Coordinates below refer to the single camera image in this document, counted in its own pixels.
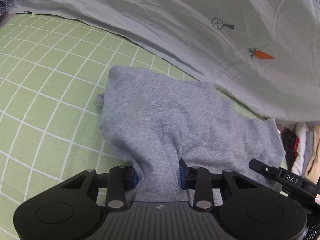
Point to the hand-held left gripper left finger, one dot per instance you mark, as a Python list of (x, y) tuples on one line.
[(130, 178)]

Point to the grey printed duvet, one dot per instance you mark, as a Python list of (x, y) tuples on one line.
[(150, 10)]

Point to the green grid cutting mat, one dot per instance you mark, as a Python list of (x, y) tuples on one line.
[(50, 80)]

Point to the grey folded cloth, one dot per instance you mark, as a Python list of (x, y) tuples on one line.
[(309, 145)]

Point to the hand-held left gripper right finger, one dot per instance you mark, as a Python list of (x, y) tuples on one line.
[(182, 175)]

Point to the dark red cloth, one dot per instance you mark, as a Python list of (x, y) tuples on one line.
[(291, 145)]

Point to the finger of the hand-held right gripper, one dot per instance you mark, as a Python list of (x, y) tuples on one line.
[(265, 168)]

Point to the grey zip hoodie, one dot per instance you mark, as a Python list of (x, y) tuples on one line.
[(162, 117)]

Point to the blue plaid shirt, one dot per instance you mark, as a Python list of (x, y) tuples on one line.
[(2, 7)]

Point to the white folded cloth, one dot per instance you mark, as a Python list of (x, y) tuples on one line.
[(301, 150)]

